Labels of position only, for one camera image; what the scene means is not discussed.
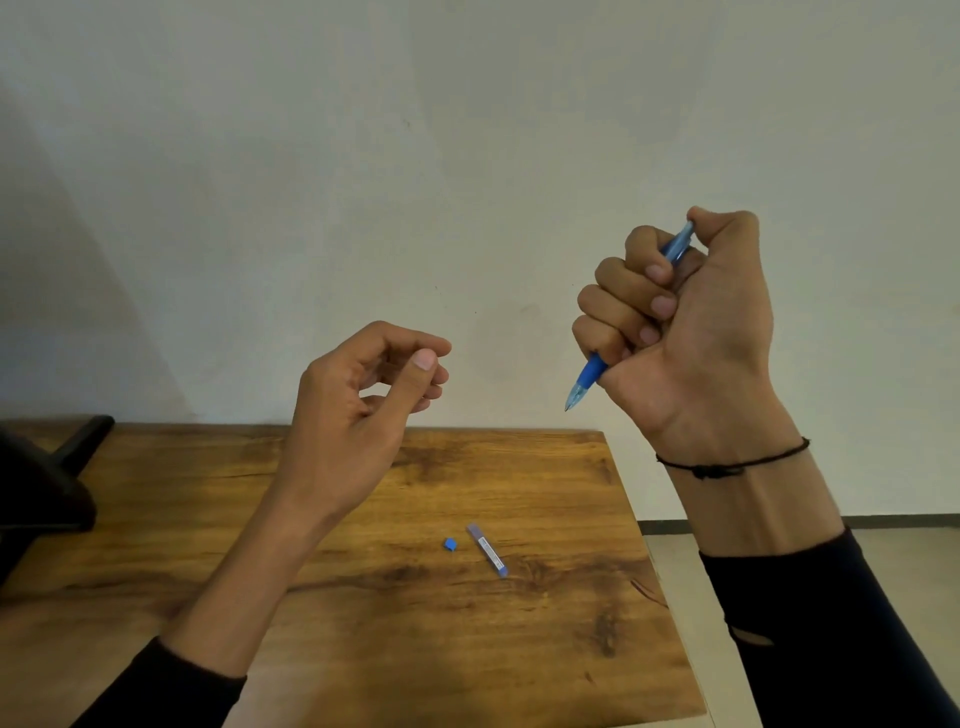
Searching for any person's right hand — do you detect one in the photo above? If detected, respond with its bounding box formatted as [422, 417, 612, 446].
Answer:
[571, 207, 804, 460]

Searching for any black chair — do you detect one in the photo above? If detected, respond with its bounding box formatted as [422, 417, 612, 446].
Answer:
[0, 414, 117, 588]

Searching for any clear pencil lead tube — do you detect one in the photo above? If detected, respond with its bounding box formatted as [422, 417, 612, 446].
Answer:
[465, 522, 510, 579]

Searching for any person's left forearm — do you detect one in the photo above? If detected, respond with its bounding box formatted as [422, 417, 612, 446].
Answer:
[71, 487, 357, 728]

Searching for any black string bracelet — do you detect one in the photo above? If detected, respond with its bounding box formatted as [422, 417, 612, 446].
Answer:
[655, 438, 812, 482]

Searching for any person's right forearm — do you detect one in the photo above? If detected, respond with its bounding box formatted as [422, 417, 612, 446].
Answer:
[663, 438, 960, 728]

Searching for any person's left hand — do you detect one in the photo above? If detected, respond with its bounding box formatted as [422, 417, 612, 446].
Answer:
[271, 321, 453, 528]

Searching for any blue mechanical pencil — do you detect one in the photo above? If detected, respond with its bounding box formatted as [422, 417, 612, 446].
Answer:
[564, 220, 696, 413]

